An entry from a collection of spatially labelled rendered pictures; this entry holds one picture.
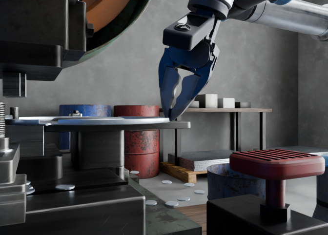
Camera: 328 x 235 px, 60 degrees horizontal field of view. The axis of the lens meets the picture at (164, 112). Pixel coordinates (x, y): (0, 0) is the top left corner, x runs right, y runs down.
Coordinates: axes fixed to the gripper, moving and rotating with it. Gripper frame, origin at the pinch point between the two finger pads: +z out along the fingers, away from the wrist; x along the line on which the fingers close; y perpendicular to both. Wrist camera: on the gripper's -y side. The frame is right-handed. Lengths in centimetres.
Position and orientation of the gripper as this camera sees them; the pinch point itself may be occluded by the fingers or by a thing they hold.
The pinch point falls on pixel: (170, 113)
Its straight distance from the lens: 49.5
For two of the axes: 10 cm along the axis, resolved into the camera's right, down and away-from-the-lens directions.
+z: -3.1, 9.5, 1.0
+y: 3.1, 0.0, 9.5
